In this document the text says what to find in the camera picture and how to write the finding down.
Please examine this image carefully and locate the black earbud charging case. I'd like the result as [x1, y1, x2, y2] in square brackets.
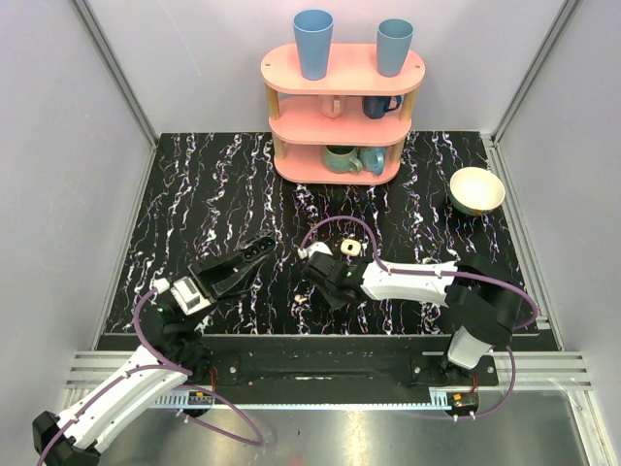
[240, 231, 276, 263]

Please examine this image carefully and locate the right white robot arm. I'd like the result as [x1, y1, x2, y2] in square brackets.
[301, 250, 525, 386]

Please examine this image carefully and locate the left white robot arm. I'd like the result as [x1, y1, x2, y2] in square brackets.
[32, 241, 273, 465]

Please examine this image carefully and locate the white earbud charging case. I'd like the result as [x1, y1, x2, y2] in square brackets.
[341, 238, 362, 257]

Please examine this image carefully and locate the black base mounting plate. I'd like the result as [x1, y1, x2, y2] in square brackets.
[202, 335, 499, 388]

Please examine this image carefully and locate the teal glazed ceramic mug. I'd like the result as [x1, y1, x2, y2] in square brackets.
[323, 146, 363, 174]

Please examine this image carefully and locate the light blue butterfly mug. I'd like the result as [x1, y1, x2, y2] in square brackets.
[358, 147, 387, 176]

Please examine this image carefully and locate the pink three-tier shelf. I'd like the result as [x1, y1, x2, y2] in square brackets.
[260, 44, 426, 185]

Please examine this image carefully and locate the cream ceramic bowl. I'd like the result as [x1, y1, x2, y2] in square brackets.
[449, 167, 506, 216]

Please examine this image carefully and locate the pink ceramic mug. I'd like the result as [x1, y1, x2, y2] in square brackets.
[319, 95, 347, 119]

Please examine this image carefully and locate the dark blue ceramic mug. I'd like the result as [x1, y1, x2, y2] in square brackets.
[362, 95, 403, 119]

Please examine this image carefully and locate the right blue plastic tumbler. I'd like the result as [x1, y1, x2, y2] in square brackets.
[376, 18, 414, 78]

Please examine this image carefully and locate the blue plastic tumbler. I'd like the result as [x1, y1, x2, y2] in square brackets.
[293, 9, 334, 81]
[376, 18, 414, 78]

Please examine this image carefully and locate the left blue plastic tumbler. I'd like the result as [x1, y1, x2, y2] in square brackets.
[293, 9, 334, 81]

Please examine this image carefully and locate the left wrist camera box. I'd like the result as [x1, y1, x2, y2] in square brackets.
[170, 277, 214, 316]

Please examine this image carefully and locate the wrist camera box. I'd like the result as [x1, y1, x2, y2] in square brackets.
[170, 277, 214, 316]
[297, 242, 332, 260]

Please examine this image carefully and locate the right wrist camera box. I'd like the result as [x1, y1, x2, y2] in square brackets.
[297, 242, 332, 260]

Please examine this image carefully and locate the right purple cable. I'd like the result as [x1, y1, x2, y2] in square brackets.
[298, 215, 539, 421]

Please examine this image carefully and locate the purple cable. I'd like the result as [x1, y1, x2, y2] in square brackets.
[298, 215, 539, 421]
[36, 279, 266, 466]

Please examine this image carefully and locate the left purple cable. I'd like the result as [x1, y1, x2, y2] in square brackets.
[36, 279, 266, 466]

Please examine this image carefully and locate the aluminium frame post left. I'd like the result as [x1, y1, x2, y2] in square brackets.
[71, 0, 159, 147]

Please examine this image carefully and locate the aluminium frame post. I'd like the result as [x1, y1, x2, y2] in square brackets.
[71, 0, 159, 147]
[489, 0, 583, 147]

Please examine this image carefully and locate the aluminium frame post right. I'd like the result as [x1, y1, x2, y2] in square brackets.
[489, 0, 583, 147]

